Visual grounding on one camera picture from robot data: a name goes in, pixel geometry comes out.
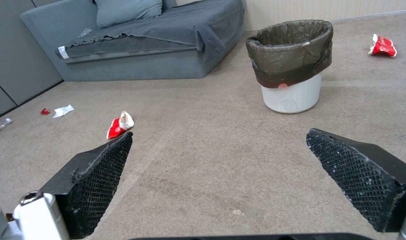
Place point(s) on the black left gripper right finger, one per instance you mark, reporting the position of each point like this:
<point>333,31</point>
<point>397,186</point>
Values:
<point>359,175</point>

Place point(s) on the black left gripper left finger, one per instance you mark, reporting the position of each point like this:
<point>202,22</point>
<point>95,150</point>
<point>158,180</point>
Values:
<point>89,180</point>

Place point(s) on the white trash bin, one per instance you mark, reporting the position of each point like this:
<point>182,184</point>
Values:
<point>291,96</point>

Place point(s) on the dark bin liner bag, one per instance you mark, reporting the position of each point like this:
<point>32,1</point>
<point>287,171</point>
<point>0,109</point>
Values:
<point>289,53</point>

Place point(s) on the red white snack wrapper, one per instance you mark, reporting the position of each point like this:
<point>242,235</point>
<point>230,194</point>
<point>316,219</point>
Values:
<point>382,46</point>
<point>120,125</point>

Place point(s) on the crumpled white paper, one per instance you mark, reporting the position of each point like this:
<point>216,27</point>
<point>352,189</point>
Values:
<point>63,111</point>

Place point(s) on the small red wrapper scrap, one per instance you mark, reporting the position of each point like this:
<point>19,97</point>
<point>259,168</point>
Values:
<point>45,111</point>

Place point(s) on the grey sofa bed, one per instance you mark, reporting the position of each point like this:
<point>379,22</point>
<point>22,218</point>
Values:
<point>136,47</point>

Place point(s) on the dark grey blanket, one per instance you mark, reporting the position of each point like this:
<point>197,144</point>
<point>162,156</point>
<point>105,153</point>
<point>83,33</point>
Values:
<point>156,30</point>

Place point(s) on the grey blue pillow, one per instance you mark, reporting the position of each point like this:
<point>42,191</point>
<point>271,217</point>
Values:
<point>126,11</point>

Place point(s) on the grey wall cabinet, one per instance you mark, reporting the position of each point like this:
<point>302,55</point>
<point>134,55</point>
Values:
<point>13,55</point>

